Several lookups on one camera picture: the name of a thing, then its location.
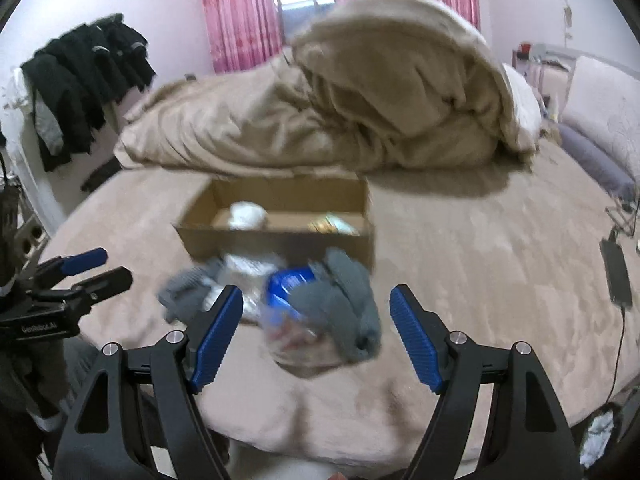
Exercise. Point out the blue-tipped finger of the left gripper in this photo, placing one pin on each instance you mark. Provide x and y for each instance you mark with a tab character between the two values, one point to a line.
72	265

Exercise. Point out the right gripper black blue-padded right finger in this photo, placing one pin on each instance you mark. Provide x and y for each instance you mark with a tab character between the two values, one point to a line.
527	434

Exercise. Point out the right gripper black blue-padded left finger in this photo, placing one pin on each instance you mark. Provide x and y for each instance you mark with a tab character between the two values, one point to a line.
135	399

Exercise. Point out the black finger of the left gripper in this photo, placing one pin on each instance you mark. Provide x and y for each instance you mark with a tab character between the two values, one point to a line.
101	287

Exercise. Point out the grey knit glove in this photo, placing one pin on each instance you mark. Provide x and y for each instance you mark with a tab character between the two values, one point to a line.
190	292
339	301

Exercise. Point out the blue Vinda tissue pack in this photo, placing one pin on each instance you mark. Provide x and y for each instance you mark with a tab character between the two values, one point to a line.
279	286

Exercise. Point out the clear plastic snack bag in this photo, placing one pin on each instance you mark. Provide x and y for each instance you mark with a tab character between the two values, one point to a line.
293	343

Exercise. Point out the white item in box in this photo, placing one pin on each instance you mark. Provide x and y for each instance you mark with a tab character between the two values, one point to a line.
246	216

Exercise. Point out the black smartphone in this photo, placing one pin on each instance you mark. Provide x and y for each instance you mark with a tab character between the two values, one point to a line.
616	273

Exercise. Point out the black clothes on rack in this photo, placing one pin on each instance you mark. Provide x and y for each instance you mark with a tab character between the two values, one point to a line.
79	73

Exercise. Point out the brown cardboard box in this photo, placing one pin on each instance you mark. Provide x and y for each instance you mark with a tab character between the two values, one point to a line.
291	204

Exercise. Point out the yellow cartoon tissue pack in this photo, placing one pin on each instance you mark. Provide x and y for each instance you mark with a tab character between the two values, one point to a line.
332	224

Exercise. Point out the purple grey bolster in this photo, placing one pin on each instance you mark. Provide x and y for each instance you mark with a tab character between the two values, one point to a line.
601	167

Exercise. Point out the pink curtain left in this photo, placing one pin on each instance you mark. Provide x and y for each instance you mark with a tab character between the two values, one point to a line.
242	33

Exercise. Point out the white pillow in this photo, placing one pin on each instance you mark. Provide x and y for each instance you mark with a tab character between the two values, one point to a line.
526	110

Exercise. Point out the grey patterned pillow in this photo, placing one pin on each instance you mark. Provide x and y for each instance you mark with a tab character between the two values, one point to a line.
603	104

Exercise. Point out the beige fleece blanket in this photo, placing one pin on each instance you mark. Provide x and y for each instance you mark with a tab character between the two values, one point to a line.
372	84

